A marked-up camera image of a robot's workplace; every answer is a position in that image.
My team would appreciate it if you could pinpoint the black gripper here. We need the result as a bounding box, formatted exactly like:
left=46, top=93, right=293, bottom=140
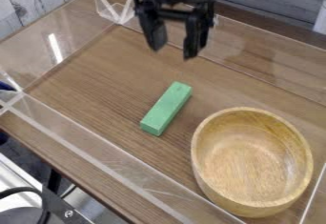
left=134, top=0, right=214, bottom=60

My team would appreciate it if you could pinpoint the green rectangular block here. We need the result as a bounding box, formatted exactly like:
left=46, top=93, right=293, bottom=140
left=141, top=81, right=193, bottom=136

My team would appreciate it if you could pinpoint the light wooden bowl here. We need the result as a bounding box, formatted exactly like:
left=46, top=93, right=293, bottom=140
left=191, top=107, right=313, bottom=218

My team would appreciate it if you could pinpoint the blue object at left edge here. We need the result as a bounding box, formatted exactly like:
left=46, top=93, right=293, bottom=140
left=0, top=81, right=16, bottom=92

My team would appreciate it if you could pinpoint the black table leg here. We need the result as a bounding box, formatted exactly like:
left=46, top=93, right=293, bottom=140
left=47, top=170, right=63, bottom=193

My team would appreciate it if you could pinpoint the clear acrylic corner bracket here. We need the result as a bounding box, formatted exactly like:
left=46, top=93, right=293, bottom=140
left=95, top=0, right=135, bottom=25

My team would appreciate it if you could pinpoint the clear acrylic left wall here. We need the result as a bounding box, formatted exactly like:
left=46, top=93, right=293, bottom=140
left=0, top=0, right=117, bottom=91

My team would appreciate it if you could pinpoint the clear acrylic front wall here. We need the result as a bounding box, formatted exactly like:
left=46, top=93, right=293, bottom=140
left=0, top=92, right=246, bottom=224

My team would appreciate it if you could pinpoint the grey metal bracket with screw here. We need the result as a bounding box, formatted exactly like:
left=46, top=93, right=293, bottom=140
left=42, top=189, right=95, bottom=224

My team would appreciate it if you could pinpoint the black cable lower left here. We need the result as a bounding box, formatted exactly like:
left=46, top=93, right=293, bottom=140
left=0, top=187, right=50, bottom=224

